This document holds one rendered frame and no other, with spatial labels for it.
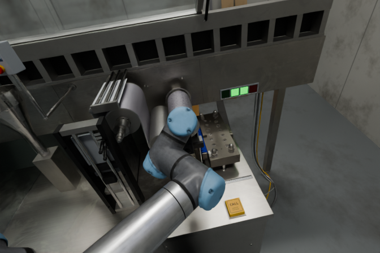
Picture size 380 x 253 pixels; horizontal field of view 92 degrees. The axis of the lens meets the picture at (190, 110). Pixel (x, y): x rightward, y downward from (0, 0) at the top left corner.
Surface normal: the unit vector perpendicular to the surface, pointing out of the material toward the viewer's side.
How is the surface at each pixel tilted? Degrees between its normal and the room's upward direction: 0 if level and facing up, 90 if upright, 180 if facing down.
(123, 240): 15
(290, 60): 90
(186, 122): 50
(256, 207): 0
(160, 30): 90
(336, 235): 0
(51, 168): 90
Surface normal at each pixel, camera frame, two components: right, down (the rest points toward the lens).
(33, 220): -0.13, -0.81
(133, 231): 0.11, -0.74
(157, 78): 0.15, 0.55
